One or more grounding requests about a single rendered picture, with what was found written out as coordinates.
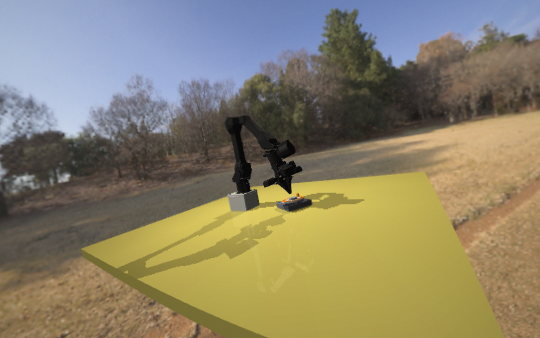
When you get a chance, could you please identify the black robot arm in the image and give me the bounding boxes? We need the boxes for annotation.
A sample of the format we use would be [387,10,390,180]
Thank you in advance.
[225,116,296,194]

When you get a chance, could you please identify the orange round plate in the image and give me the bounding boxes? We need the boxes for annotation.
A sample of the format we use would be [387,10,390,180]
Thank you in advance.
[282,193,305,204]

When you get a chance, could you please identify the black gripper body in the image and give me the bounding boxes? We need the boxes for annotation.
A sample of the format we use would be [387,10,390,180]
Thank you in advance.
[263,160,303,187]

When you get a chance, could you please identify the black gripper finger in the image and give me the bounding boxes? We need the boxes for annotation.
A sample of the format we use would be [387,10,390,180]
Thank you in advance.
[276,180,291,194]
[284,176,293,194]

